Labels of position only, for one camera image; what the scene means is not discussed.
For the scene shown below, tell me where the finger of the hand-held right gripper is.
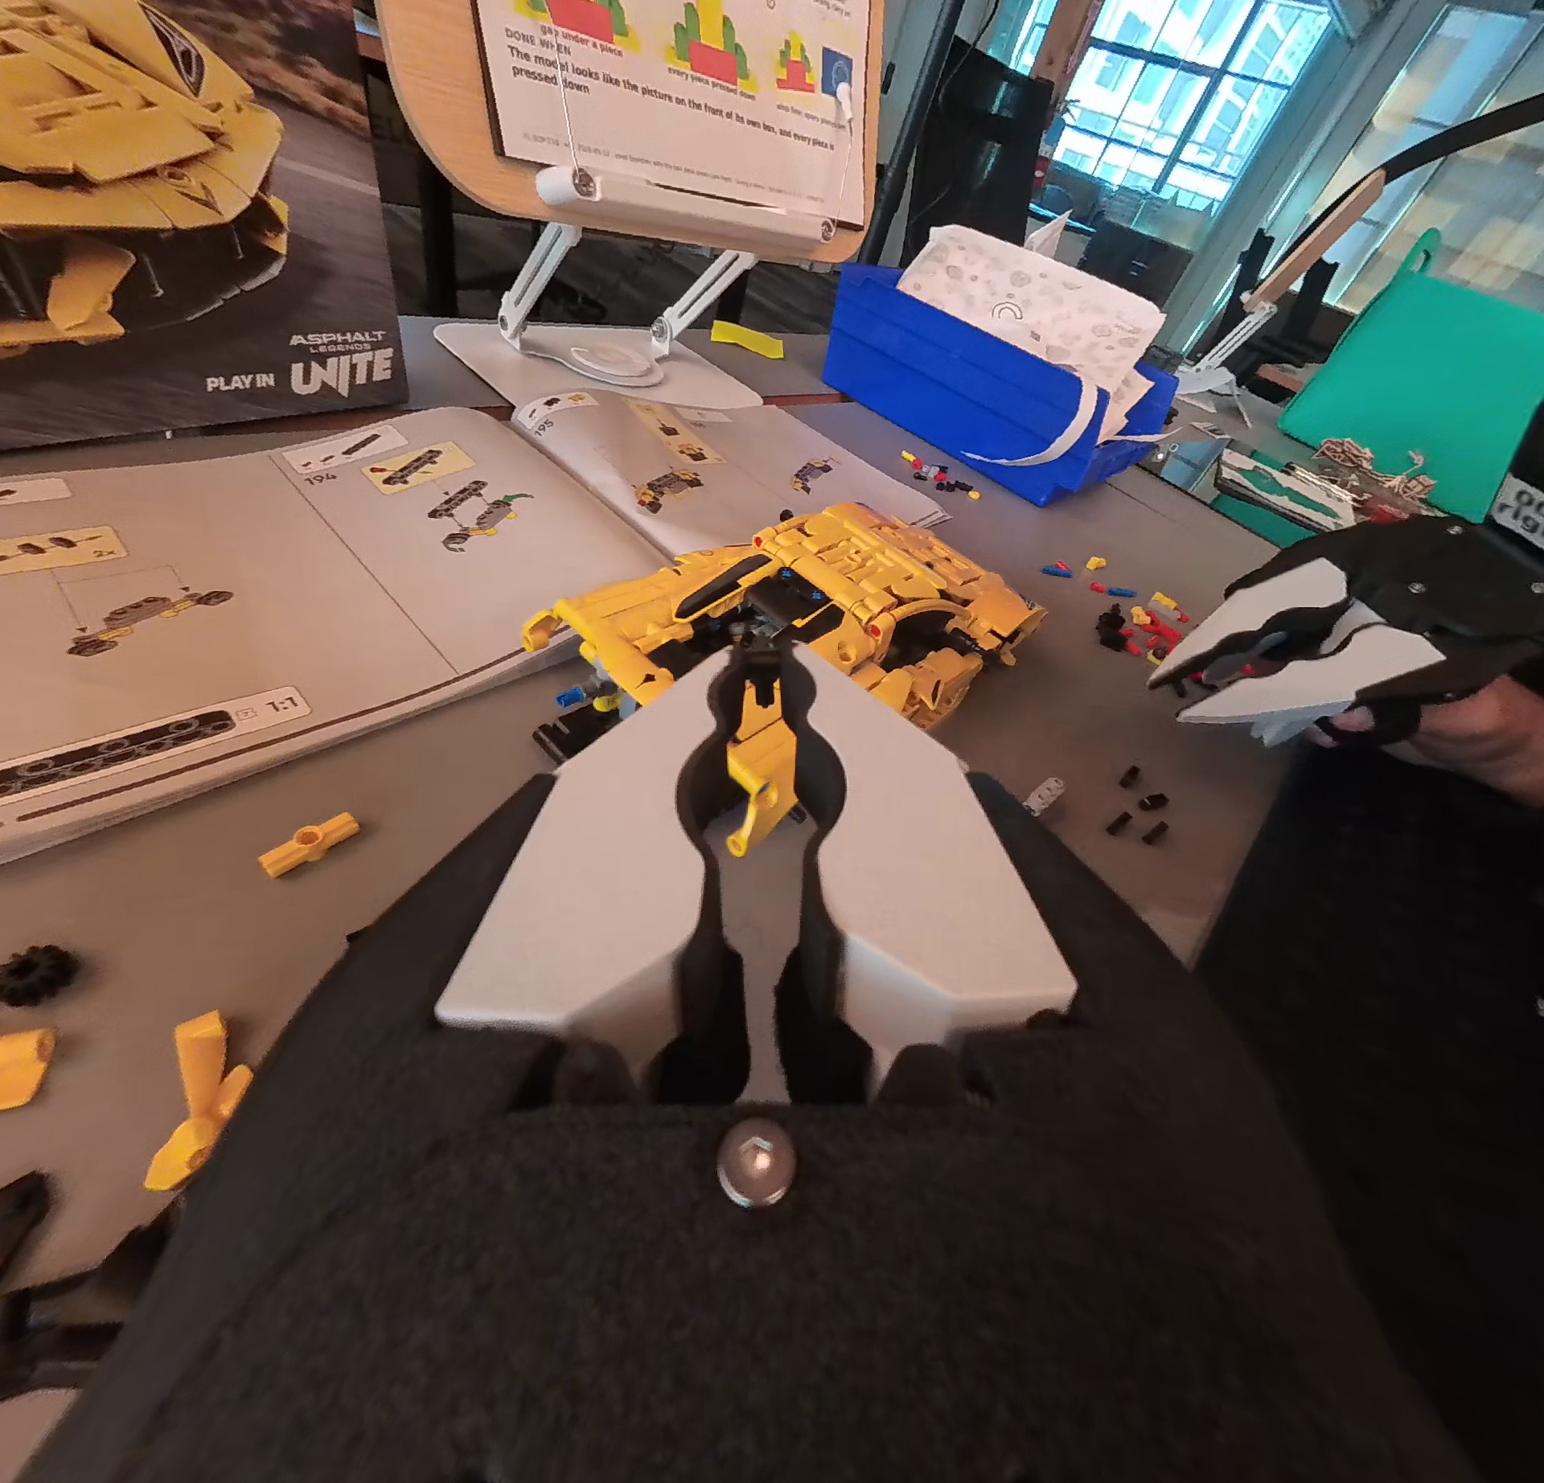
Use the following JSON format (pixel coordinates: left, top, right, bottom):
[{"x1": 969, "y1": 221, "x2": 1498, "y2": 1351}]
[
  {"x1": 1149, "y1": 557, "x2": 1354, "y2": 679},
  {"x1": 1174, "y1": 619, "x2": 1448, "y2": 747}
]

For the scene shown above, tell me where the yellow brick toy car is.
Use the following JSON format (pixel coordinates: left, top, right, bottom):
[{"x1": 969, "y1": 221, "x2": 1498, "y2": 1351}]
[{"x1": 520, "y1": 500, "x2": 1049, "y2": 864}]

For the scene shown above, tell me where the white paper strip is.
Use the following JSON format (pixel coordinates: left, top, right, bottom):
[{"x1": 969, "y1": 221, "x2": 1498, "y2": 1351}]
[{"x1": 957, "y1": 375, "x2": 1104, "y2": 469}]

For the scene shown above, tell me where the building instruction booklet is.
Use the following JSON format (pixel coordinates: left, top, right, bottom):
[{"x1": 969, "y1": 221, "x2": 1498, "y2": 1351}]
[{"x1": 0, "y1": 392, "x2": 954, "y2": 864}]

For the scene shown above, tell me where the teal felt bag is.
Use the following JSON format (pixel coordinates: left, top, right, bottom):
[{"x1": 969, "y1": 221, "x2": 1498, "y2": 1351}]
[{"x1": 1278, "y1": 230, "x2": 1544, "y2": 523}]

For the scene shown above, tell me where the cluster of mixed small pins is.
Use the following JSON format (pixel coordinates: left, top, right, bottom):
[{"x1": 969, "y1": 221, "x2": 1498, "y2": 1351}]
[{"x1": 897, "y1": 450, "x2": 983, "y2": 506}]

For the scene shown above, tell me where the window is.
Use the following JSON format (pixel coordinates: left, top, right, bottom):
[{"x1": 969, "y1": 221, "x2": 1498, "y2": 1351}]
[{"x1": 1049, "y1": 0, "x2": 1333, "y2": 213}]

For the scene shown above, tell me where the blue plastic bin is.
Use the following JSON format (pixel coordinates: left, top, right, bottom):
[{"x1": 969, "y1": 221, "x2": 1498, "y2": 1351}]
[{"x1": 823, "y1": 263, "x2": 1181, "y2": 509}]

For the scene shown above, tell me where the green picture card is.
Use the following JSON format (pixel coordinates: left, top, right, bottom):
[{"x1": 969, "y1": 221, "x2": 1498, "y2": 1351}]
[{"x1": 1217, "y1": 447, "x2": 1364, "y2": 533}]

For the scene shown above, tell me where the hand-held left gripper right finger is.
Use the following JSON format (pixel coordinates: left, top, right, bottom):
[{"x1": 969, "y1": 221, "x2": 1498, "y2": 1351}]
[{"x1": 783, "y1": 643, "x2": 1076, "y2": 1034}]

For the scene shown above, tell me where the pile of red black pins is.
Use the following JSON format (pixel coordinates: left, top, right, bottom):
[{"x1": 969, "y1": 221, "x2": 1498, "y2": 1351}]
[{"x1": 1038, "y1": 555, "x2": 1267, "y2": 683}]

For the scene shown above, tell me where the wooden board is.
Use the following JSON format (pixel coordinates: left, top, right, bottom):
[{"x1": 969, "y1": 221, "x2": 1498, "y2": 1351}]
[{"x1": 366, "y1": 0, "x2": 887, "y2": 268}]

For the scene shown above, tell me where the pile of yellow black pieces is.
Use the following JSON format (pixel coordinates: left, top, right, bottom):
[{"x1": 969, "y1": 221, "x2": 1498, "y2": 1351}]
[{"x1": 0, "y1": 810, "x2": 363, "y2": 1377}]

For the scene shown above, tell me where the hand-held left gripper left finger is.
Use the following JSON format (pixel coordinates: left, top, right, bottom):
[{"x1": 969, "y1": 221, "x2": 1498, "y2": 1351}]
[{"x1": 435, "y1": 648, "x2": 735, "y2": 1039}]

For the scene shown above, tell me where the black metal pole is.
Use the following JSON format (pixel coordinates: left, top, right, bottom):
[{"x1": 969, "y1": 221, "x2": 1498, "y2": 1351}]
[{"x1": 861, "y1": 0, "x2": 990, "y2": 268}]

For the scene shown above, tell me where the person's right hand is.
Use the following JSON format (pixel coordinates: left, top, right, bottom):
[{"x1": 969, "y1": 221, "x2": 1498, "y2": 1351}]
[{"x1": 1307, "y1": 673, "x2": 1544, "y2": 810}]

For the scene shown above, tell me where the grey desk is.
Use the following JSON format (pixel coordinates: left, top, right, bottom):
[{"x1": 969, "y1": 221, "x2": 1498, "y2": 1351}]
[{"x1": 0, "y1": 314, "x2": 1328, "y2": 1483}]

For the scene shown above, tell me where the toy car set box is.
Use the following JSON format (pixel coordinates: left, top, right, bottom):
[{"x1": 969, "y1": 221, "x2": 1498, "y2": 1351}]
[{"x1": 0, "y1": 0, "x2": 409, "y2": 454}]

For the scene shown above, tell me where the wooden model on red base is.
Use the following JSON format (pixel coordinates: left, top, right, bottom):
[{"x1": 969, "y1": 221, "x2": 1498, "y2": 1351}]
[{"x1": 1307, "y1": 440, "x2": 1436, "y2": 502}]

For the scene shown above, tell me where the instruction sheet with coloured blocks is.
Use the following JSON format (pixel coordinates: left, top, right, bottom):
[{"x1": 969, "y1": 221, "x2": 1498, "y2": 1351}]
[{"x1": 463, "y1": 0, "x2": 880, "y2": 232}]

